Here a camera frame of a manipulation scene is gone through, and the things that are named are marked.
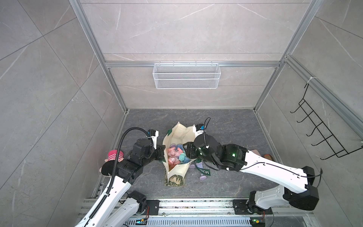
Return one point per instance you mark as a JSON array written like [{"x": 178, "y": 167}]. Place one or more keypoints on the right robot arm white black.
[{"x": 294, "y": 185}]

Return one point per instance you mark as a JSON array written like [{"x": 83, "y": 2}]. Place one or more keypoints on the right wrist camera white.
[{"x": 198, "y": 129}]

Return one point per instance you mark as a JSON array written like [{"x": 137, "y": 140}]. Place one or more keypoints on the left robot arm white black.
[{"x": 123, "y": 174}]

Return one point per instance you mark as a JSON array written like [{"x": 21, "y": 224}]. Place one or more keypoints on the black wire hook rack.
[{"x": 321, "y": 128}]

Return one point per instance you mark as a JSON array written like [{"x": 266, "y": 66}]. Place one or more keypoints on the cream canvas tote bag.
[{"x": 176, "y": 158}]

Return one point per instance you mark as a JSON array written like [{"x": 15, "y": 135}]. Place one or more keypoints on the purple hourglass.
[{"x": 199, "y": 165}]

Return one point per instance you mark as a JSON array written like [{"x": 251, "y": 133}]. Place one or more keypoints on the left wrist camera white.
[{"x": 153, "y": 135}]

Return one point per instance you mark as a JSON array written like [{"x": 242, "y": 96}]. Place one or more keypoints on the white wire mesh basket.
[{"x": 186, "y": 75}]

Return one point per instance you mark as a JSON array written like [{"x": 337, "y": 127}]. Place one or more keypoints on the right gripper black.
[{"x": 190, "y": 151}]

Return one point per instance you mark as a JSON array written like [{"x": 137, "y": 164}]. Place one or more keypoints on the teal hourglass pile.
[{"x": 182, "y": 157}]

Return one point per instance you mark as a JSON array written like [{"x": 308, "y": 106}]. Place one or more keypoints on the pink hourglass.
[{"x": 171, "y": 151}]

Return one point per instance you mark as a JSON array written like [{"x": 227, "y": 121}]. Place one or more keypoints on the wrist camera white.
[
  {"x": 153, "y": 135},
  {"x": 198, "y": 129}
]

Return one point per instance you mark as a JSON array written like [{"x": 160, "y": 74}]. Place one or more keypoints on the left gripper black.
[{"x": 159, "y": 151}]

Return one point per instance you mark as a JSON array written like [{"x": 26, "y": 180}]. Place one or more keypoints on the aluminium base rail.
[{"x": 212, "y": 212}]

